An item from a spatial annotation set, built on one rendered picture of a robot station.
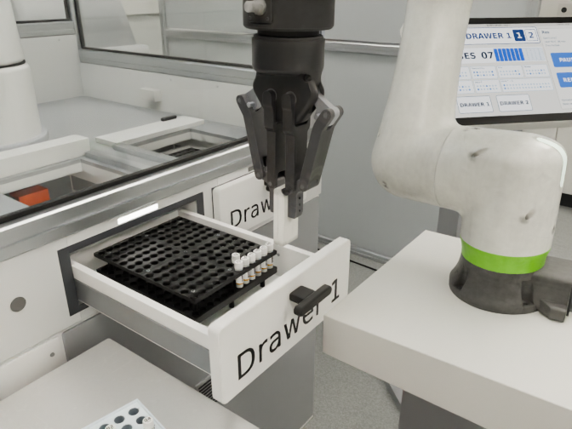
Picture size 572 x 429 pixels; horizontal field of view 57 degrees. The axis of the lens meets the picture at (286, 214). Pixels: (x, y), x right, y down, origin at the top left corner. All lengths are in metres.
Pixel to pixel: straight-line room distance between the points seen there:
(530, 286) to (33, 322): 0.72
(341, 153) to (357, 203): 0.26
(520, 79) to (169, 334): 1.14
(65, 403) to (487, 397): 0.55
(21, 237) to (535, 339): 0.71
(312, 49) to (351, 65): 1.97
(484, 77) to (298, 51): 0.99
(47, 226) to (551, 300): 0.73
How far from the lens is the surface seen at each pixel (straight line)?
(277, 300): 0.68
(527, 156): 0.77
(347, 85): 2.53
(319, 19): 0.53
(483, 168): 0.77
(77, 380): 0.84
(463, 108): 1.40
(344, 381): 1.95
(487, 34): 1.56
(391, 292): 0.86
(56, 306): 0.86
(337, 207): 2.71
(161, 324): 0.72
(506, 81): 1.50
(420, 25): 0.86
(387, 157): 0.84
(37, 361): 0.88
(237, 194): 1.03
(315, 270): 0.73
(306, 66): 0.54
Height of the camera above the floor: 1.28
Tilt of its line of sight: 24 degrees down
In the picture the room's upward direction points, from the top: straight up
